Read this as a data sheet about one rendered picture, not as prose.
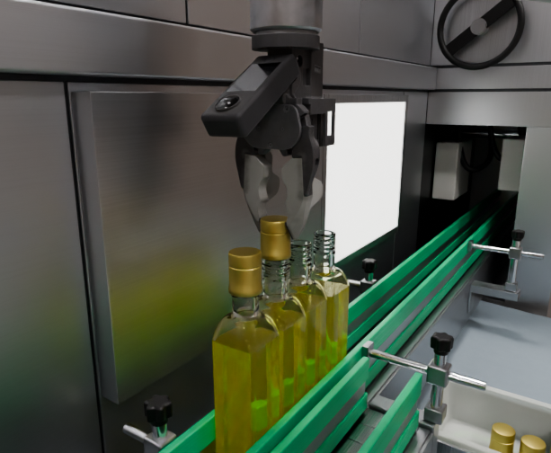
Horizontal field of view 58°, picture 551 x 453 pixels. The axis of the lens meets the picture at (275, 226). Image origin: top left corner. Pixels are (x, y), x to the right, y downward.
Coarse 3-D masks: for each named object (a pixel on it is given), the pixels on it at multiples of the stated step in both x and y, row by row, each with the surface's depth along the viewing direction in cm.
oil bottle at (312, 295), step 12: (288, 288) 60; (300, 288) 60; (312, 288) 60; (300, 300) 59; (312, 300) 60; (324, 300) 62; (312, 312) 60; (324, 312) 62; (312, 324) 60; (324, 324) 63; (312, 336) 61; (324, 336) 64; (312, 348) 61; (324, 348) 64; (312, 360) 62; (324, 360) 65; (312, 372) 62; (324, 372) 65; (312, 384) 62
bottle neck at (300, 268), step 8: (296, 240) 61; (304, 240) 61; (296, 248) 59; (304, 248) 59; (296, 256) 59; (304, 256) 59; (296, 264) 60; (304, 264) 60; (296, 272) 60; (304, 272) 60; (296, 280) 60; (304, 280) 60
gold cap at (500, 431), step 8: (496, 424) 78; (504, 424) 78; (496, 432) 76; (504, 432) 76; (512, 432) 76; (496, 440) 76; (504, 440) 75; (512, 440) 76; (496, 448) 76; (504, 448) 76; (512, 448) 76
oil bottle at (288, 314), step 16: (272, 304) 55; (288, 304) 55; (288, 320) 55; (304, 320) 58; (288, 336) 55; (304, 336) 58; (288, 352) 55; (304, 352) 59; (288, 368) 56; (304, 368) 59; (288, 384) 57; (304, 384) 60; (288, 400) 57
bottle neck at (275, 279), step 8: (264, 264) 55; (272, 264) 54; (280, 264) 54; (288, 264) 55; (264, 272) 55; (272, 272) 55; (280, 272) 55; (288, 272) 55; (264, 280) 55; (272, 280) 55; (280, 280) 55; (288, 280) 56; (264, 288) 56; (272, 288) 55; (280, 288) 55; (264, 296) 56; (272, 296) 55; (280, 296) 56
